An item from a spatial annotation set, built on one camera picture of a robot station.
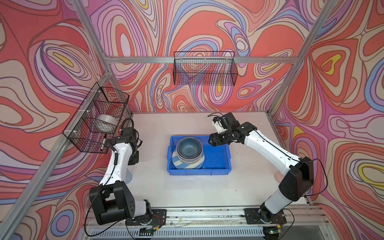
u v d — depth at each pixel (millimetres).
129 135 683
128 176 882
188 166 863
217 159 976
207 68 957
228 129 627
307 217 752
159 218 729
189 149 883
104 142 725
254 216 736
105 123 708
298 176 425
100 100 737
